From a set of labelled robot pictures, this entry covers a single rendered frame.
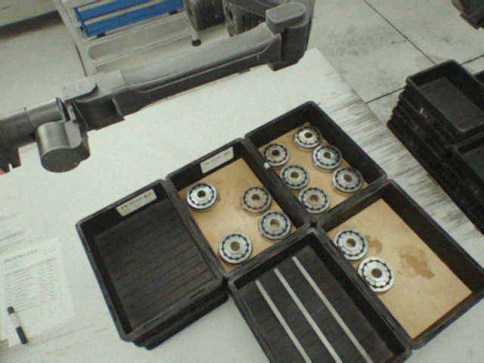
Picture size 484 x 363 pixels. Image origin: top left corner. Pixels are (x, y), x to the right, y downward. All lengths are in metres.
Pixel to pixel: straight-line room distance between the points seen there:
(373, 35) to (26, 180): 2.66
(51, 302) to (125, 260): 0.32
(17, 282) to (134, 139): 0.68
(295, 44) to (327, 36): 2.47
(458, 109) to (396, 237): 1.07
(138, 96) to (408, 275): 0.90
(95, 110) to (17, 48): 3.08
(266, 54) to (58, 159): 0.40
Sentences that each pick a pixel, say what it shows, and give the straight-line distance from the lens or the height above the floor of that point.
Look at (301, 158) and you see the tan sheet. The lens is 1.31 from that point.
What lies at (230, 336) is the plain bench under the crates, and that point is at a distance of 1.21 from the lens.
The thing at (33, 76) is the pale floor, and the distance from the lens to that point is 3.37.
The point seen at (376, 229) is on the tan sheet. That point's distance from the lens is 1.22.
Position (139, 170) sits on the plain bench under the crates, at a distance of 1.51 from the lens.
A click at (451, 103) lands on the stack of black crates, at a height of 0.49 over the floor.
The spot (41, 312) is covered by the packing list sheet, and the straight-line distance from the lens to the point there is 1.42.
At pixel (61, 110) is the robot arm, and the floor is 1.47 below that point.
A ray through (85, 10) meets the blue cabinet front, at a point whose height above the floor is 0.51.
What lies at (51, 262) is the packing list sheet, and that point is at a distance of 1.46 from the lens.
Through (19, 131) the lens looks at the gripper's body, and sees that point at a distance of 0.67.
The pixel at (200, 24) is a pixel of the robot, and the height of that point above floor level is 0.87.
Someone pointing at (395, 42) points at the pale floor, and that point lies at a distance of 3.24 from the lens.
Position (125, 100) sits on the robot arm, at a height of 1.46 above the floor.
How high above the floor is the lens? 1.89
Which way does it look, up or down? 59 degrees down
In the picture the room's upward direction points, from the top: 5 degrees counter-clockwise
